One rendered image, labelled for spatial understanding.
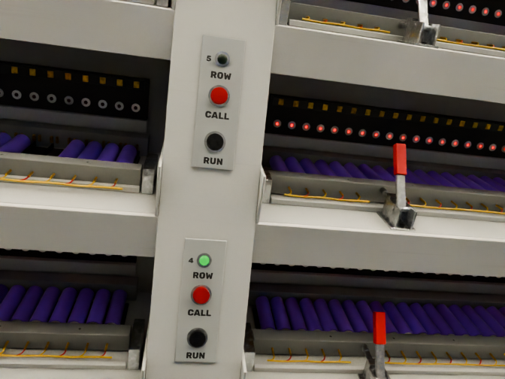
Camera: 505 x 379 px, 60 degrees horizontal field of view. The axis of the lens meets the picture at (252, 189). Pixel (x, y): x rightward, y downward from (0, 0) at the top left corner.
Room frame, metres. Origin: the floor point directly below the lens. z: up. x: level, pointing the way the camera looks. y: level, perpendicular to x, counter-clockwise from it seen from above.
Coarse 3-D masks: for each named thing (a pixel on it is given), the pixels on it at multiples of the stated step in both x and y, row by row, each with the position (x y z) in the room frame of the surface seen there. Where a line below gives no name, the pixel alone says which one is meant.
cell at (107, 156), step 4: (108, 144) 0.52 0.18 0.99; (112, 144) 0.52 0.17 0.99; (104, 148) 0.51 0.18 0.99; (108, 148) 0.51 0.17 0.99; (112, 148) 0.51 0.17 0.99; (116, 148) 0.52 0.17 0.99; (104, 152) 0.50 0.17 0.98; (108, 152) 0.50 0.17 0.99; (112, 152) 0.50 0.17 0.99; (116, 152) 0.52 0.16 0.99; (100, 156) 0.48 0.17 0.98; (104, 156) 0.48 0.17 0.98; (108, 156) 0.49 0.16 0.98; (112, 156) 0.49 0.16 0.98; (116, 156) 0.51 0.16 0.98; (104, 160) 0.47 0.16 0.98; (108, 160) 0.48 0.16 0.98; (112, 160) 0.49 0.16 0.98
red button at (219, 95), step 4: (216, 88) 0.41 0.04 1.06; (220, 88) 0.41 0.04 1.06; (212, 92) 0.41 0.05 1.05; (216, 92) 0.41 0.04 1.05; (220, 92) 0.41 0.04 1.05; (224, 92) 0.41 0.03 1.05; (212, 96) 0.41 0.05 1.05; (216, 96) 0.41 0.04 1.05; (220, 96) 0.41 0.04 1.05; (224, 96) 0.41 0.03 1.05; (212, 100) 0.41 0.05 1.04; (216, 100) 0.41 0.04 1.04; (220, 100) 0.41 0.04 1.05; (224, 100) 0.41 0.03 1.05; (216, 104) 0.41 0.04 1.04; (220, 104) 0.41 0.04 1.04
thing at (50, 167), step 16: (0, 160) 0.43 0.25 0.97; (16, 160) 0.43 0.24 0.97; (32, 160) 0.43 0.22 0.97; (48, 160) 0.44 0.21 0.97; (64, 160) 0.44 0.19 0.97; (80, 160) 0.45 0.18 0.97; (96, 160) 0.46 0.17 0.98; (32, 176) 0.44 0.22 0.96; (48, 176) 0.44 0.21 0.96; (64, 176) 0.44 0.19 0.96; (80, 176) 0.44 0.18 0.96; (96, 176) 0.45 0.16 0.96; (112, 176) 0.45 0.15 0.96; (128, 176) 0.45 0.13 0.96
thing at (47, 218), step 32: (128, 128) 0.57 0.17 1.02; (160, 160) 0.41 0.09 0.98; (0, 192) 0.41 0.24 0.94; (32, 192) 0.42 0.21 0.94; (64, 192) 0.43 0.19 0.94; (96, 192) 0.44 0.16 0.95; (0, 224) 0.39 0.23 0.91; (32, 224) 0.40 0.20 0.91; (64, 224) 0.40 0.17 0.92; (96, 224) 0.40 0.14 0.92; (128, 224) 0.41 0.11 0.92
